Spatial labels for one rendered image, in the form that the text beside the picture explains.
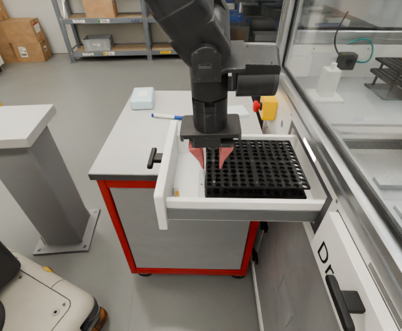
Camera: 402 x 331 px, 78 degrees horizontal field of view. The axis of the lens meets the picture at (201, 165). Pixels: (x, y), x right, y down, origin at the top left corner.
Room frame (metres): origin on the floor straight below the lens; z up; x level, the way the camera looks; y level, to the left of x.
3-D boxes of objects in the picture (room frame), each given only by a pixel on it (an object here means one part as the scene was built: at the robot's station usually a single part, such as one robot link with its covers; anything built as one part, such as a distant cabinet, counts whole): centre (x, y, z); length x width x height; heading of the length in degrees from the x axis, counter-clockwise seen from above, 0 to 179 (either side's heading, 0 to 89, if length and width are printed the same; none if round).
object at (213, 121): (0.37, -0.02, 1.07); 0.10 x 0.07 x 0.07; 88
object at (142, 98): (1.05, 0.26, 0.78); 0.15 x 0.10 x 0.04; 6
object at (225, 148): (0.37, -0.02, 1.00); 0.07 x 0.07 x 0.09; 88
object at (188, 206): (0.46, -0.13, 0.86); 0.40 x 0.26 x 0.06; 89
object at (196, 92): (0.37, -0.02, 1.13); 0.07 x 0.06 x 0.07; 87
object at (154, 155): (0.46, 0.10, 0.91); 0.07 x 0.04 x 0.01; 179
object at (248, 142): (0.46, -0.12, 0.87); 0.22 x 0.18 x 0.06; 89
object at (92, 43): (4.22, 1.61, 0.22); 0.40 x 0.30 x 0.17; 95
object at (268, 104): (0.78, -0.23, 0.88); 0.07 x 0.05 x 0.07; 179
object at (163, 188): (0.46, 0.08, 0.87); 0.29 x 0.02 x 0.11; 179
